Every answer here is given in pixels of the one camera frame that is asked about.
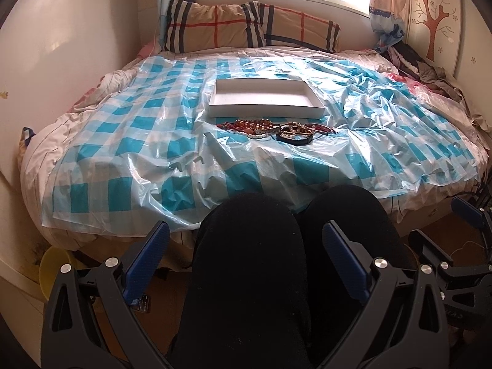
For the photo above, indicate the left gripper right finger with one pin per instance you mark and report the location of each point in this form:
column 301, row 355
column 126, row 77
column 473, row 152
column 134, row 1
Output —
column 353, row 273

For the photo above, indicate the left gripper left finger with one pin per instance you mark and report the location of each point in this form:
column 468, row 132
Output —
column 142, row 259

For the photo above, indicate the blue checkered plastic sheet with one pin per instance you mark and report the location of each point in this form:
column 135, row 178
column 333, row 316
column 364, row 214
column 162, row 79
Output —
column 261, row 146

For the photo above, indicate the right patterned curtain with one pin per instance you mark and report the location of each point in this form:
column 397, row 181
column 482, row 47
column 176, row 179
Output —
column 388, row 21

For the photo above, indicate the right plaid pillow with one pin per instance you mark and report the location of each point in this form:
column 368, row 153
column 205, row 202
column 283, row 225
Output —
column 272, row 25

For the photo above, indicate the yellow plastic basin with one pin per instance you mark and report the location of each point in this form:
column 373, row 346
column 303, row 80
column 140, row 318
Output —
column 52, row 261

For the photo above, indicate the white shallow cardboard box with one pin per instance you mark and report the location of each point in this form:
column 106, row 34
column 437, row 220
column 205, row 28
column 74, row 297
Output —
column 264, row 97

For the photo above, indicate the left plaid pillow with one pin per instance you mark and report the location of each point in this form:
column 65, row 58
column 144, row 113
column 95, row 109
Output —
column 191, row 27

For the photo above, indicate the plaid pillow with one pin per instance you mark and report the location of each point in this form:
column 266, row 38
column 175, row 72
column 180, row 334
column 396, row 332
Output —
column 191, row 27
column 272, row 25

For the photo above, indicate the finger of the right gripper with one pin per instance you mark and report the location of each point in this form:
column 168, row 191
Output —
column 471, row 214
column 430, row 256

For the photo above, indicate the pile of dark clothes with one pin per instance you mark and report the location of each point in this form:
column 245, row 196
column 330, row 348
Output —
column 410, row 64

